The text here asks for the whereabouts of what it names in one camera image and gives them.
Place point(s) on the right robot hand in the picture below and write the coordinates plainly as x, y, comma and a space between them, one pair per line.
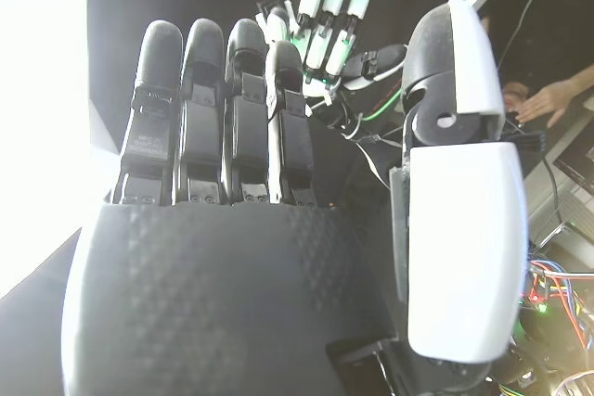
209, 298

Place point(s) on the person's bare hand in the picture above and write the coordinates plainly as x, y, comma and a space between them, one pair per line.
552, 99

